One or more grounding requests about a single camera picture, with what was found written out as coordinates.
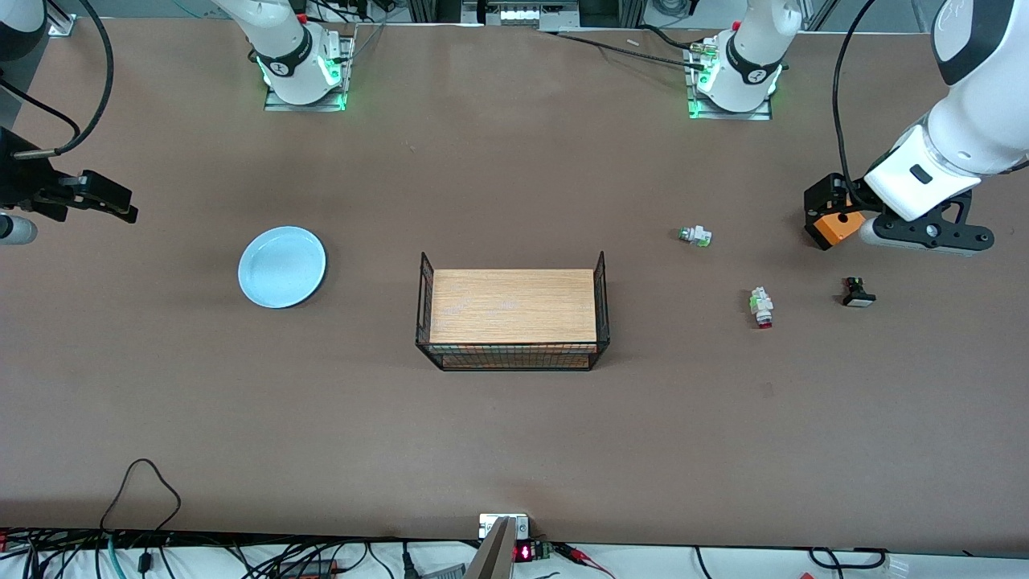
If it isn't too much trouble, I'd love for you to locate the looped black cable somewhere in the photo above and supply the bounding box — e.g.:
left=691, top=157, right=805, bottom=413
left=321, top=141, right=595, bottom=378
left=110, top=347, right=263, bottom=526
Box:
left=100, top=458, right=182, bottom=536

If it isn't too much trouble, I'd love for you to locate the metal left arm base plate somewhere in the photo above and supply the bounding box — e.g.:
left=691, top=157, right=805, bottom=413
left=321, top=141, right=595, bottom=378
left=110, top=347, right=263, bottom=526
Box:
left=686, top=36, right=774, bottom=121

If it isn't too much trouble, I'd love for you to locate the black cable at table edge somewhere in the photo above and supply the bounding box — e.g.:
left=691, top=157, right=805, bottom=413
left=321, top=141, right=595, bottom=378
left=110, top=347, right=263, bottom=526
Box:
left=806, top=547, right=889, bottom=570

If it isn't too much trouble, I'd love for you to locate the short black table cable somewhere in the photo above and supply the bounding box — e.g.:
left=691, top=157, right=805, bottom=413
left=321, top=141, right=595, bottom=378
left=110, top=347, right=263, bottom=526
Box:
left=639, top=24, right=708, bottom=54

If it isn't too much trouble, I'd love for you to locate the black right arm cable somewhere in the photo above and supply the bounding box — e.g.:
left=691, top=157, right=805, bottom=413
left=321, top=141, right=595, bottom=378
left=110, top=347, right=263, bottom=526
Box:
left=0, top=0, right=115, bottom=158

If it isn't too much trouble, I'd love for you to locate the black left camera mount bracket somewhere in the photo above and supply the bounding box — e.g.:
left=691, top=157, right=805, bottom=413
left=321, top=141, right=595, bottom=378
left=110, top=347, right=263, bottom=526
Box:
left=872, top=191, right=995, bottom=257

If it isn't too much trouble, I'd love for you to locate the black wire rack wooden top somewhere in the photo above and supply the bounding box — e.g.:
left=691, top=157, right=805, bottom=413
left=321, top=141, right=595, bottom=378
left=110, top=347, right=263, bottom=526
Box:
left=415, top=251, right=610, bottom=372

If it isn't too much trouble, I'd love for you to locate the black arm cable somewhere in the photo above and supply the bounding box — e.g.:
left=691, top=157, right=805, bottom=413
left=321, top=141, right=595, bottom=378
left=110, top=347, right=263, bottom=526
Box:
left=833, top=0, right=879, bottom=207
left=0, top=0, right=115, bottom=158

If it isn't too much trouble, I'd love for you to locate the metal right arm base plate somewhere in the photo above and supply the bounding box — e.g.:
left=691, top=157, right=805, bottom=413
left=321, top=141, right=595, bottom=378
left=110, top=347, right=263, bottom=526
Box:
left=264, top=32, right=356, bottom=113

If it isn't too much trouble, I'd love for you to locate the light blue round plate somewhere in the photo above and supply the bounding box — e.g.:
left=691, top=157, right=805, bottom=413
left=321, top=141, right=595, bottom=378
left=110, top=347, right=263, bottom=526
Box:
left=238, top=226, right=328, bottom=310

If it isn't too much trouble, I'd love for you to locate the long black table cable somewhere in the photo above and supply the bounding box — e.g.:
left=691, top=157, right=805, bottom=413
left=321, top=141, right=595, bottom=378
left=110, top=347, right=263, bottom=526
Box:
left=540, top=29, right=712, bottom=69

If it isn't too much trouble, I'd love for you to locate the grey metal bar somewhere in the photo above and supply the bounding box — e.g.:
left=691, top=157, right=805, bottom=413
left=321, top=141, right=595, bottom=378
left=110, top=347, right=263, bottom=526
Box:
left=465, top=517, right=516, bottom=579

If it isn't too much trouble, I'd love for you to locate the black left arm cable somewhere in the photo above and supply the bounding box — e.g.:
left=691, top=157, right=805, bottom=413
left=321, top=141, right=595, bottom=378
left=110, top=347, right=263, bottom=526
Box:
left=833, top=0, right=879, bottom=207

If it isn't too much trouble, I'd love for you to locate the orange box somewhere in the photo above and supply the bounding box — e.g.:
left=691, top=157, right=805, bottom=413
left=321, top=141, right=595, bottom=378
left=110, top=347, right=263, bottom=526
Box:
left=809, top=207, right=867, bottom=251

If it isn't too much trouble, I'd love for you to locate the red wire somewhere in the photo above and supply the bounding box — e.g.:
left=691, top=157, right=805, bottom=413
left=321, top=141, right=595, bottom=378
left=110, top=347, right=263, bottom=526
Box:
left=555, top=544, right=616, bottom=579

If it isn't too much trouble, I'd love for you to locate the silver camera mount block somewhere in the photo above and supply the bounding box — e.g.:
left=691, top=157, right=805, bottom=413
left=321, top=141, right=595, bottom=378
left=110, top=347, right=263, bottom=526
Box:
left=478, top=513, right=531, bottom=540

